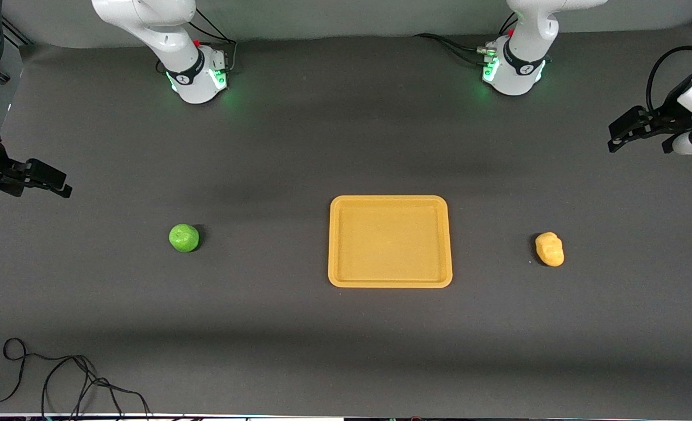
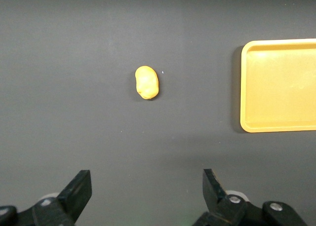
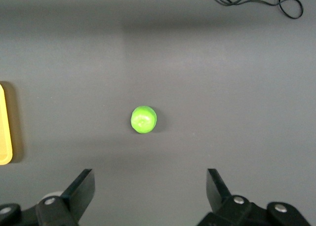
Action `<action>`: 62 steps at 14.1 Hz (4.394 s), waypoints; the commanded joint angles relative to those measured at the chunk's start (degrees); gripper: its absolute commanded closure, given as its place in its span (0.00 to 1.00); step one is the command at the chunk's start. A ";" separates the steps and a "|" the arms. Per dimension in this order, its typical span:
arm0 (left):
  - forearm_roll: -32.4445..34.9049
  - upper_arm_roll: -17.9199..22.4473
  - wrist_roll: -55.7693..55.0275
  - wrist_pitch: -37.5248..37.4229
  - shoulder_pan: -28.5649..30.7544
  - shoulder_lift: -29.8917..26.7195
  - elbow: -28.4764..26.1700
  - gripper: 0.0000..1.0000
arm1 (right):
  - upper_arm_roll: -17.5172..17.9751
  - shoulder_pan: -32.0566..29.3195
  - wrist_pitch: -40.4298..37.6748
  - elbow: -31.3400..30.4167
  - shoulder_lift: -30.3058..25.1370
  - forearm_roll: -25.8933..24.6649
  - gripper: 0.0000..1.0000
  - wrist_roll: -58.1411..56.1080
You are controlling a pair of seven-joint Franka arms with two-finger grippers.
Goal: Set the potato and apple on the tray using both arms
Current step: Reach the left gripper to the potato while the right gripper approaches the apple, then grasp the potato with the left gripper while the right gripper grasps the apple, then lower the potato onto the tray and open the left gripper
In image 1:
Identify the green apple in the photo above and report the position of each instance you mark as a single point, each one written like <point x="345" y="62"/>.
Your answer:
<point x="183" y="238"/>

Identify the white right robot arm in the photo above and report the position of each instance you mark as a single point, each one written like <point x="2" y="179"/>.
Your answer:
<point x="193" y="64"/>

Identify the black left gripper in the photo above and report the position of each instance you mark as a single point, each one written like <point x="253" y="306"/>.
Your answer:
<point x="671" y="113"/>

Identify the dark grey table mat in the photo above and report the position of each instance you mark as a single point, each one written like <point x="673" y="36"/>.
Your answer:
<point x="322" y="146"/>

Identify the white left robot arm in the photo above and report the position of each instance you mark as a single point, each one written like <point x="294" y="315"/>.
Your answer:
<point x="518" y="64"/>

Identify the orange plastic tray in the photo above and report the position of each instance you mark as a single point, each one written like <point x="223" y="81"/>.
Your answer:
<point x="389" y="242"/>

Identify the yellow potato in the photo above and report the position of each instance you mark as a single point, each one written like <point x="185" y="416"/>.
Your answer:
<point x="550" y="249"/>

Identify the aluminium frame rail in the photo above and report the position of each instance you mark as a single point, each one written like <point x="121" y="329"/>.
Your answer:
<point x="18" y="34"/>

